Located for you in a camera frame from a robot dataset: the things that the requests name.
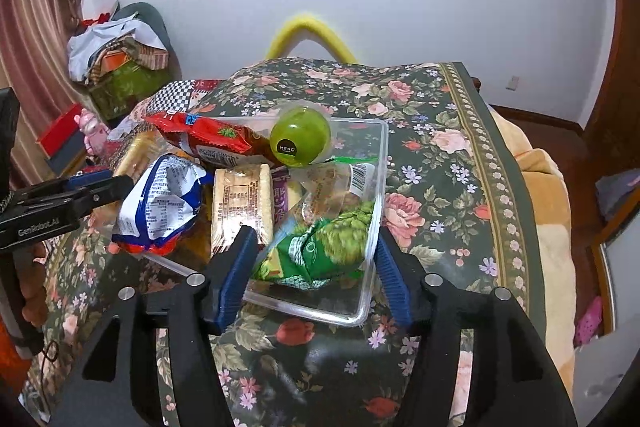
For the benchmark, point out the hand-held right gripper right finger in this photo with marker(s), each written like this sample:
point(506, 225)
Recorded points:
point(395, 287)

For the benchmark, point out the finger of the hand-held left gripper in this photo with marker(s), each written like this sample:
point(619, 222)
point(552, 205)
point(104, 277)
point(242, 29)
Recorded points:
point(90, 179)
point(110, 189)

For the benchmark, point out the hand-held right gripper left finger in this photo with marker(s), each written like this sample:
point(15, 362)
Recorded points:
point(235, 277)

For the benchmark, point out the blue white snack packet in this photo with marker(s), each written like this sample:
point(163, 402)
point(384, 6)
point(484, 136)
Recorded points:
point(160, 202)

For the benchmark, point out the clear plastic box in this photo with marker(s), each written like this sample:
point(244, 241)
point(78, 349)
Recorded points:
point(325, 302)

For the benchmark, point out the cream printed biscuit packet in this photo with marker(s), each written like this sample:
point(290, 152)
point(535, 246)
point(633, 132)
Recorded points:
point(240, 202)

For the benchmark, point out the green snack packet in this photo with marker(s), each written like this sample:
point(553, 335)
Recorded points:
point(320, 247)

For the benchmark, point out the clear pastry bag green tie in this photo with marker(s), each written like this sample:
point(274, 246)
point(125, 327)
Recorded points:
point(350, 187)

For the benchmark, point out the red snack packet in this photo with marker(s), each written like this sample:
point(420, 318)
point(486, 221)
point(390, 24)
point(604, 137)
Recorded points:
point(220, 134)

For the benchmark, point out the green ball jelly cup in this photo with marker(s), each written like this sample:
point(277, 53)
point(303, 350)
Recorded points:
point(300, 132)

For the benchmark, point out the clear cracker packet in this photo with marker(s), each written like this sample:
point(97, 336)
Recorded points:
point(135, 154)

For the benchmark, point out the pink plush toy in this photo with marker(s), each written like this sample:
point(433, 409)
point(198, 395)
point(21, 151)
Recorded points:
point(91, 129)

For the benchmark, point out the red box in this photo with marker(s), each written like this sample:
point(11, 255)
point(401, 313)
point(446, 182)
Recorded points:
point(60, 129)

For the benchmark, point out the purple wrapped biscuit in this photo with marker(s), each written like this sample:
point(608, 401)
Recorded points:
point(286, 207)

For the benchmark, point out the green gift box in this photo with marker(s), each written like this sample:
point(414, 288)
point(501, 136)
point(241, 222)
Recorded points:
point(130, 92)

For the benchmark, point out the patchwork quilt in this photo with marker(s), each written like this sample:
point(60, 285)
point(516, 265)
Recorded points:
point(170, 94)

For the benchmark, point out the pile of clothes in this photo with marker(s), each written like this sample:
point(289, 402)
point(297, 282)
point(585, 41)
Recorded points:
point(110, 47)

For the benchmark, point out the striped pink curtain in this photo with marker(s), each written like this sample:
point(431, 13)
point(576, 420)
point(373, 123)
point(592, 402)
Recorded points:
point(40, 32)

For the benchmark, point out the grey chair back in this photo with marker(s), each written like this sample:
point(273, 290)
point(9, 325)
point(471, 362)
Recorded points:
point(150, 19)

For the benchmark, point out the beige blanket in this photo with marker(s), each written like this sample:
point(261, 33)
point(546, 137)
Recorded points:
point(547, 207)

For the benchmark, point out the pink slipper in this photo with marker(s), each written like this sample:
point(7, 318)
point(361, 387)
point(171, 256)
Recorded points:
point(589, 321)

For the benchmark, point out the white plastic container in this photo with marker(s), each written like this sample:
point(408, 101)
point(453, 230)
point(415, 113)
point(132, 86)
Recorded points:
point(605, 377)

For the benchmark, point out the grey blue cloth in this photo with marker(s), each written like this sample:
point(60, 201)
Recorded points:
point(620, 194)

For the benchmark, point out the yellow foam tube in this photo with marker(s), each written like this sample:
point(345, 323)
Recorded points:
point(310, 21)

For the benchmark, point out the wall outlet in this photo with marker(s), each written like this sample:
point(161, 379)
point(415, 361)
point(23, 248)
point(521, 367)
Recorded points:
point(513, 82)

